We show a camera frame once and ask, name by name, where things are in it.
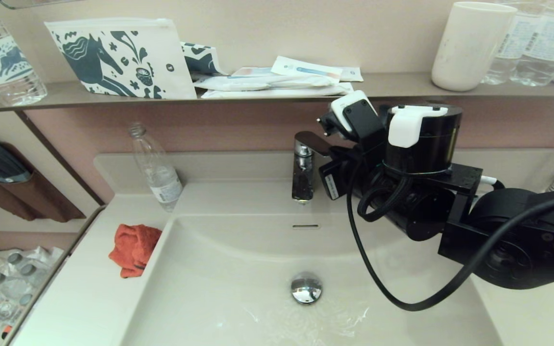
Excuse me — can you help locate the chrome sink faucet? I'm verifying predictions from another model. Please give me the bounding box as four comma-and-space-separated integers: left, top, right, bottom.
290, 131, 335, 204

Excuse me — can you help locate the orange microfibre cloth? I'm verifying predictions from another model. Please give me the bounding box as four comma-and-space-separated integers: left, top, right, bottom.
108, 223, 163, 278

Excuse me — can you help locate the white ceramic sink basin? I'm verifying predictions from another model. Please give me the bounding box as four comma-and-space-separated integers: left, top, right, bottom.
122, 211, 504, 346

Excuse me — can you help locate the small white sachet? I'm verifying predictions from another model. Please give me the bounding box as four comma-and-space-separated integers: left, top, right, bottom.
340, 66, 364, 82

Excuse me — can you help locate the long flat white packet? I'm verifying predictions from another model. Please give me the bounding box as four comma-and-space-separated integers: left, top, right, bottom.
200, 82, 355, 99

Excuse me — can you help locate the blue striped white sachet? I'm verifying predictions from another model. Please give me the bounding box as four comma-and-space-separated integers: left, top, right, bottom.
271, 55, 344, 81

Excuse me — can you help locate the chrome drain stopper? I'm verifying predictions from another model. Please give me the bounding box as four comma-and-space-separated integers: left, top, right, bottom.
290, 271, 323, 306

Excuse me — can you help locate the white wrapped toiletry packet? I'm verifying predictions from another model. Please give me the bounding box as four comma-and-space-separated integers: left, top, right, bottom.
192, 66, 341, 92

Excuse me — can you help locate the white plastic cup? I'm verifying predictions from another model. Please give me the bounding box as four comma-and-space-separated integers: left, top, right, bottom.
431, 1, 518, 92

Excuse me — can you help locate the small horse print pouch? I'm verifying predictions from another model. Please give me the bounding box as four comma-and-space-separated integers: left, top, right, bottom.
180, 41, 229, 80

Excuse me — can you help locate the clear empty plastic bottle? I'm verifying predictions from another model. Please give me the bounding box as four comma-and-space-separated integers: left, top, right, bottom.
128, 122, 184, 213

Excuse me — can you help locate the white label water bottle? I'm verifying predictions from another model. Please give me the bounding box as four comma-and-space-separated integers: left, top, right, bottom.
480, 0, 542, 85
509, 0, 554, 87

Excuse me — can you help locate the large horse print pouch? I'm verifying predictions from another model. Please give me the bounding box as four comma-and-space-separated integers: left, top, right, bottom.
44, 18, 197, 100

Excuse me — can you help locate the shrink-wrapped water bottle pack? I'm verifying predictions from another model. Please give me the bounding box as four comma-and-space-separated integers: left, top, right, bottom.
0, 246, 66, 337

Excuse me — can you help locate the horse label water bottle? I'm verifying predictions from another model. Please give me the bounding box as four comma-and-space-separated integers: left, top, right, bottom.
0, 0, 48, 107

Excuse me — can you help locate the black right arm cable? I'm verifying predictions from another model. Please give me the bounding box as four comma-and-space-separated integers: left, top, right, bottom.
347, 159, 554, 312

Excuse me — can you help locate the taupe wall shelf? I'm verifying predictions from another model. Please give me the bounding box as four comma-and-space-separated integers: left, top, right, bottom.
0, 71, 554, 113

